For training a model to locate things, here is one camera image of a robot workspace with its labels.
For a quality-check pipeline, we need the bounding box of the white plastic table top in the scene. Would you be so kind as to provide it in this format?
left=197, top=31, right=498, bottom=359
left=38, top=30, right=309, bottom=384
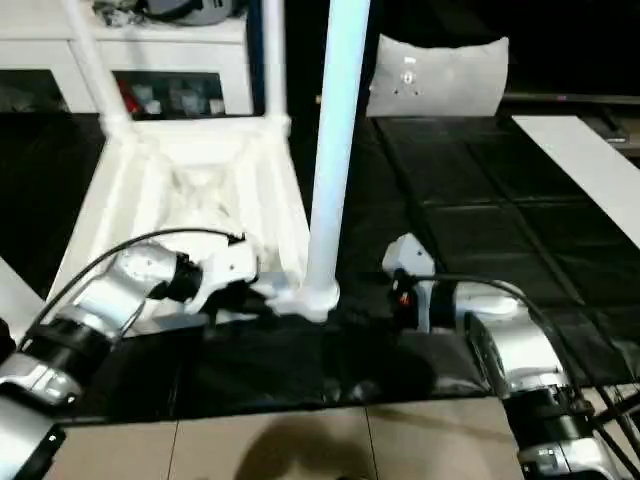
left=47, top=114, right=342, bottom=337

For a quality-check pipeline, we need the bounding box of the black floor mat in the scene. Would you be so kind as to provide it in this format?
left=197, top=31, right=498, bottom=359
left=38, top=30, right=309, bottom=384
left=0, top=109, right=640, bottom=421

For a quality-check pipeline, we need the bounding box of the white glass-door cabinet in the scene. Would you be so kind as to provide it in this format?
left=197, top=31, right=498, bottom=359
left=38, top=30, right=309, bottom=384
left=0, top=0, right=256, bottom=117

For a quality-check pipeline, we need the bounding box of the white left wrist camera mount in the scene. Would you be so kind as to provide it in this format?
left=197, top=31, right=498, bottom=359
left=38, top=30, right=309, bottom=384
left=192, top=239, right=262, bottom=315

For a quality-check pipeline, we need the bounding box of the white flat panel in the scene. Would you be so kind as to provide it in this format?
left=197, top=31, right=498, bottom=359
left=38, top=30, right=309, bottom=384
left=512, top=115, right=640, bottom=237

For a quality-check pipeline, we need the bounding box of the white plastic table leg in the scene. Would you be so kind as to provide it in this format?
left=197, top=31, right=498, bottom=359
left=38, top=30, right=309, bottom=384
left=62, top=0, right=132, bottom=137
left=0, top=257, right=45, bottom=342
left=262, top=0, right=292, bottom=132
left=303, top=0, right=372, bottom=302

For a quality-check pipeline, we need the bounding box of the black metal stand leg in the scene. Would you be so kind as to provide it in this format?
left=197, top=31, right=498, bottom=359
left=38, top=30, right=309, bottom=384
left=584, top=393, right=640, bottom=427

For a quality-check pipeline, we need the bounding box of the grey printed cushion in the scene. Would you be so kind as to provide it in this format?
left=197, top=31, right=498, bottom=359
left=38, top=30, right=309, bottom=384
left=367, top=33, right=510, bottom=117

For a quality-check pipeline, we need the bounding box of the grey round bag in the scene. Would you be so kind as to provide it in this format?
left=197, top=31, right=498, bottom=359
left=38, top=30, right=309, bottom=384
left=139, top=0, right=247, bottom=27

